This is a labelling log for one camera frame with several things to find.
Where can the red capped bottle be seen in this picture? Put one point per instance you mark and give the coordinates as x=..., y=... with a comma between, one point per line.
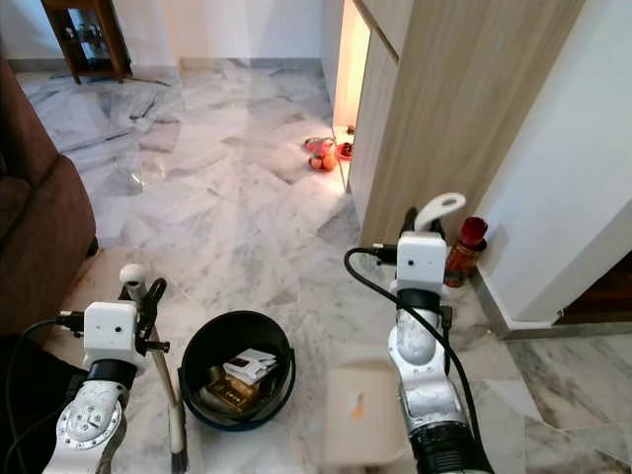
x=462, y=259

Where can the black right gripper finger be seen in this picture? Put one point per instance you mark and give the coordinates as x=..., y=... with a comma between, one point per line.
x=410, y=223

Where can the black bag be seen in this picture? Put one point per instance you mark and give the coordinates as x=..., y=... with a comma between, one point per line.
x=30, y=415

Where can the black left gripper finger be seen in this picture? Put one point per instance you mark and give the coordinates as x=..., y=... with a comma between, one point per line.
x=153, y=301

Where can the light wood cabinet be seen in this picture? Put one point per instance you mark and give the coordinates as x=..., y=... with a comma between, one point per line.
x=454, y=109

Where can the small red cup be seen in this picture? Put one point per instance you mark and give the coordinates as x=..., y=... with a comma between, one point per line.
x=346, y=150

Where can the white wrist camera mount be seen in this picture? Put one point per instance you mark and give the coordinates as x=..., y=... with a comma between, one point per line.
x=111, y=332
x=423, y=262

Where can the orange fruits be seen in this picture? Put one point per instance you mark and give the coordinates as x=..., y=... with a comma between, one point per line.
x=326, y=162

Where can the brown fabric sofa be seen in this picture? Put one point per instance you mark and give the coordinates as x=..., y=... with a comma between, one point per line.
x=39, y=227

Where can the brown flat box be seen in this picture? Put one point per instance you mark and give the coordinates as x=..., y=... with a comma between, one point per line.
x=227, y=395

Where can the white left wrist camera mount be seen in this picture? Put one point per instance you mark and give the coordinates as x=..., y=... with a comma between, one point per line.
x=111, y=332

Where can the black plastic bucket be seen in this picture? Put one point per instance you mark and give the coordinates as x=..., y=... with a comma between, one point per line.
x=202, y=341

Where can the dark wooden display stand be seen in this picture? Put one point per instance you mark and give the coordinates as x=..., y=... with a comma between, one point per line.
x=111, y=39

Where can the broom with white knob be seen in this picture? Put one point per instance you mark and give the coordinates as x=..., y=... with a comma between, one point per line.
x=134, y=278

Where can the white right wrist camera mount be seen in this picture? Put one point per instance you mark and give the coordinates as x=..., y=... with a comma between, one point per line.
x=423, y=262

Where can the white card box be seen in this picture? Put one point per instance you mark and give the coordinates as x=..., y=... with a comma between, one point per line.
x=252, y=367

